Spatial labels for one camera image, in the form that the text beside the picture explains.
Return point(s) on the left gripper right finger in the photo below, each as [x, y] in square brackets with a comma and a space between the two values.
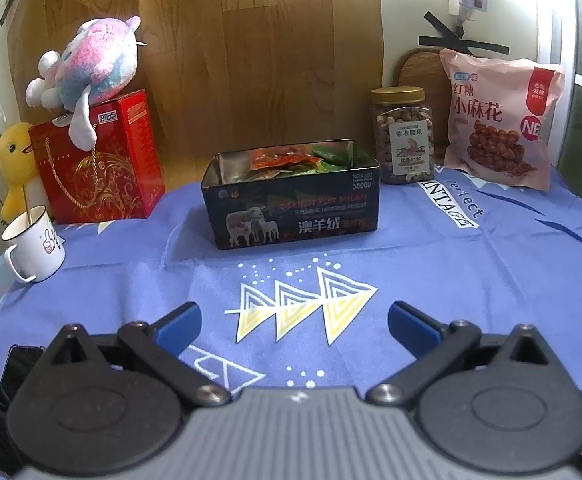
[439, 350]

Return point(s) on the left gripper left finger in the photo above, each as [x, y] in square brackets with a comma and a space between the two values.
[156, 349]

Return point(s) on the red spicy snack packet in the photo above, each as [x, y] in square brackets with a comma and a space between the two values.
[282, 156]

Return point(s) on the green snack packet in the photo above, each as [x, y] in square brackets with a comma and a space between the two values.
[333, 156]

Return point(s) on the blue printed tablecloth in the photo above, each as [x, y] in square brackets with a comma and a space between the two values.
[314, 313]

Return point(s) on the white enamel mug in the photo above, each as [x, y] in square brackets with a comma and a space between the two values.
[33, 252]

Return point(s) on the red gift bag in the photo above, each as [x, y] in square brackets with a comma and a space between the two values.
[120, 178]

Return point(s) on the black sheep-print tin box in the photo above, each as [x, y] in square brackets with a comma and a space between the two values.
[253, 208]

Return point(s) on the smartphone with pink case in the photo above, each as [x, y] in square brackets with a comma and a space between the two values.
[19, 363]

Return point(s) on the stick in mug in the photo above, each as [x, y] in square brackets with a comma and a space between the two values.
[26, 205]

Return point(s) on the nut jar with gold lid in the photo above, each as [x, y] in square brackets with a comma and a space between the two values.
[403, 130]

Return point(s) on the yellow duck plush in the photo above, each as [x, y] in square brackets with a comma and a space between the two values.
[18, 168]

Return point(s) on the pink fried-twist snack bag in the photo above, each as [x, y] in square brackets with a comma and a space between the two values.
[498, 110]

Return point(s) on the round wooden board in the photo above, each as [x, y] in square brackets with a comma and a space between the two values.
[422, 68]

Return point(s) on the pastel plush toy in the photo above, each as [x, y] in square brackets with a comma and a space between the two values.
[97, 64]

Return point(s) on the wooden panel backdrop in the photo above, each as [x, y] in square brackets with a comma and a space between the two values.
[225, 75]

